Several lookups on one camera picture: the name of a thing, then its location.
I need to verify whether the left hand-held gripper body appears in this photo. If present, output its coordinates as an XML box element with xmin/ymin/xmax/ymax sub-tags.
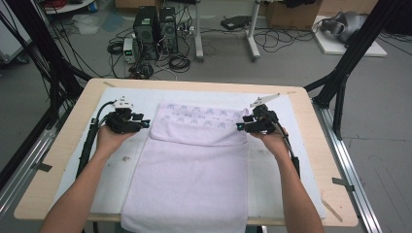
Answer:
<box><xmin>105</xmin><ymin>95</ymin><xmax>139</xmax><ymax>135</ymax></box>

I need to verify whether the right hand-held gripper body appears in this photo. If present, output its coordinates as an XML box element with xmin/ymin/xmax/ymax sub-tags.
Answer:
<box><xmin>249</xmin><ymin>92</ymin><xmax>282</xmax><ymax>134</ymax></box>

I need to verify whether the lilac printed towel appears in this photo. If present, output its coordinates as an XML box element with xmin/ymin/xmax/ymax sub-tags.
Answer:
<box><xmin>120</xmin><ymin>101</ymin><xmax>251</xmax><ymax>233</ymax></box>

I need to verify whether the person's left hand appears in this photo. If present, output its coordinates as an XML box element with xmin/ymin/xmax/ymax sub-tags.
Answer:
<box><xmin>95</xmin><ymin>123</ymin><xmax>137</xmax><ymax>158</ymax></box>

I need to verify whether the person's right hand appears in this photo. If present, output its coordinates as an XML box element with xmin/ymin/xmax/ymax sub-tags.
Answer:
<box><xmin>250</xmin><ymin>127</ymin><xmax>291</xmax><ymax>160</ymax></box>

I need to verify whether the white grid foam mat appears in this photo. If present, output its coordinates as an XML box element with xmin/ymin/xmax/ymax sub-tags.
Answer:
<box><xmin>52</xmin><ymin>86</ymin><xmax>327</xmax><ymax>221</ymax></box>

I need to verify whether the white bench power supply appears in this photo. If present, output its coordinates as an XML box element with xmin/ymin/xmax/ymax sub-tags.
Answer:
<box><xmin>122</xmin><ymin>37</ymin><xmax>137</xmax><ymax>64</ymax></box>

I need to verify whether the black computer tower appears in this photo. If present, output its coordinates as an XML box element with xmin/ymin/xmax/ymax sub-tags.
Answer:
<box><xmin>158</xmin><ymin>6</ymin><xmax>180</xmax><ymax>54</ymax></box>
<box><xmin>133</xmin><ymin>5</ymin><xmax>159</xmax><ymax>61</ymax></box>

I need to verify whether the black tape piece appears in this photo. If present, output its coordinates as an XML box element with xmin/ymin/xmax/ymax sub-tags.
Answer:
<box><xmin>331</xmin><ymin>177</ymin><xmax>356</xmax><ymax>192</ymax></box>
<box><xmin>32</xmin><ymin>162</ymin><xmax>53</xmax><ymax>173</ymax></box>

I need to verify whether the black flat device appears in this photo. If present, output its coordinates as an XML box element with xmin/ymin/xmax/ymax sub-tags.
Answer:
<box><xmin>221</xmin><ymin>15</ymin><xmax>253</xmax><ymax>31</ymax></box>

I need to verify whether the blue floor sheet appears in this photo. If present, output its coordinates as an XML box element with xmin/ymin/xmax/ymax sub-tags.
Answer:
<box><xmin>103</xmin><ymin>11</ymin><xmax>126</xmax><ymax>33</ymax></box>

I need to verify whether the clear plastic bag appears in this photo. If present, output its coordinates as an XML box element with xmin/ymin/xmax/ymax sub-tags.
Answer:
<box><xmin>70</xmin><ymin>14</ymin><xmax>101</xmax><ymax>36</ymax></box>

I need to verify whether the brown cardboard box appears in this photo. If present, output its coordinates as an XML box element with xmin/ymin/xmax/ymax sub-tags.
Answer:
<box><xmin>265</xmin><ymin>0</ymin><xmax>324</xmax><ymax>31</ymax></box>

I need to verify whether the thin wooden stick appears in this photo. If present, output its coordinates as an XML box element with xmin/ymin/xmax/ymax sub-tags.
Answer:
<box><xmin>320</xmin><ymin>198</ymin><xmax>344</xmax><ymax>223</ymax></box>

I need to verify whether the white floor board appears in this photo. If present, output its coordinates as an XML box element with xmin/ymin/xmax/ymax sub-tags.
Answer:
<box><xmin>312</xmin><ymin>15</ymin><xmax>389</xmax><ymax>58</ymax></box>

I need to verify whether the round white table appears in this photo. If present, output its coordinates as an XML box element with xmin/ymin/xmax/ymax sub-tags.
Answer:
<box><xmin>42</xmin><ymin>0</ymin><xmax>97</xmax><ymax>15</ymax></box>

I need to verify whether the grey black bag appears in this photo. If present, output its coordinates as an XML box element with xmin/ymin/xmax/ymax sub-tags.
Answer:
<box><xmin>320</xmin><ymin>11</ymin><xmax>369</xmax><ymax>45</ymax></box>

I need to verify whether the white cabinet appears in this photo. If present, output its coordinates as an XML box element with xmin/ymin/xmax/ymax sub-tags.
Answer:
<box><xmin>0</xmin><ymin>18</ymin><xmax>32</xmax><ymax>63</ymax></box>

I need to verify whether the right hand-held gripper cable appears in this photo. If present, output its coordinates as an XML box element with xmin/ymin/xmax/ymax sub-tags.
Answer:
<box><xmin>274</xmin><ymin>118</ymin><xmax>301</xmax><ymax>179</ymax></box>

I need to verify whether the coiled black cable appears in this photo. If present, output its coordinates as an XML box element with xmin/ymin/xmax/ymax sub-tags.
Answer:
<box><xmin>106</xmin><ymin>40</ymin><xmax>125</xmax><ymax>55</ymax></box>
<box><xmin>168</xmin><ymin>54</ymin><xmax>192</xmax><ymax>74</ymax></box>

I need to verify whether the aluminium frame rail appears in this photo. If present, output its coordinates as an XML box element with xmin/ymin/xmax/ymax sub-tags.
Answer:
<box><xmin>312</xmin><ymin>100</ymin><xmax>385</xmax><ymax>233</ymax></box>
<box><xmin>0</xmin><ymin>108</ymin><xmax>74</xmax><ymax>221</ymax></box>

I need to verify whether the black floor cable tangle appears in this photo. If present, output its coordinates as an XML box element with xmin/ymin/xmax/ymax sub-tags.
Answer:
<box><xmin>254</xmin><ymin>27</ymin><xmax>317</xmax><ymax>53</ymax></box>

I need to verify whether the white metal desk frame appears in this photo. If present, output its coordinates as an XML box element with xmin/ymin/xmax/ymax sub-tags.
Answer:
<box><xmin>193</xmin><ymin>0</ymin><xmax>262</xmax><ymax>63</ymax></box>

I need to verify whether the black metal frame strut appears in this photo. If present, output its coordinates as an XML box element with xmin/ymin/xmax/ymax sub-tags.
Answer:
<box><xmin>303</xmin><ymin>0</ymin><xmax>412</xmax><ymax>141</ymax></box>
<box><xmin>0</xmin><ymin>0</ymin><xmax>93</xmax><ymax>130</ymax></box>

